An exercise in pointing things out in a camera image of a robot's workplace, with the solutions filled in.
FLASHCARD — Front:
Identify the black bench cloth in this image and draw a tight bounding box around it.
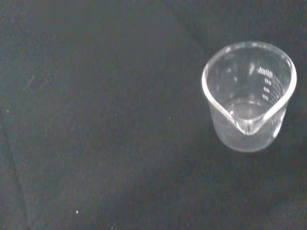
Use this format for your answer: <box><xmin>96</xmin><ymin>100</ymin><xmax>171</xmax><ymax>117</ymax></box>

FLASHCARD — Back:
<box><xmin>0</xmin><ymin>0</ymin><xmax>307</xmax><ymax>230</ymax></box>

